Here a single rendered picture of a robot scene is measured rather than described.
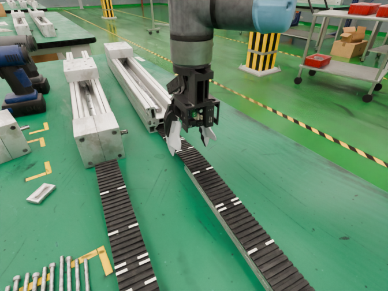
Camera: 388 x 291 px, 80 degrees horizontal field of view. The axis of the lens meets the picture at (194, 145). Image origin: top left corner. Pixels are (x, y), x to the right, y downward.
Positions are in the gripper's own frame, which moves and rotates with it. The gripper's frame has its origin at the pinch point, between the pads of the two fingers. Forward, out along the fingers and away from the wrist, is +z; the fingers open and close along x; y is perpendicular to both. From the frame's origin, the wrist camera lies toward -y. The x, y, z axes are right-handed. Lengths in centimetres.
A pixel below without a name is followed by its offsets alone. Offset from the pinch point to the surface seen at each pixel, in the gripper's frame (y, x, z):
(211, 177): 10.0, 0.8, 2.3
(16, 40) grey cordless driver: -68, -37, -15
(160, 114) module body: -20.1, -0.1, 1.2
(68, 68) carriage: -53, -23, -7
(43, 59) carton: -346, -63, 55
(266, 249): 28.1, 0.7, 2.4
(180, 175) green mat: 3.3, -3.7, 5.7
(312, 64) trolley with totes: -165, 251, 54
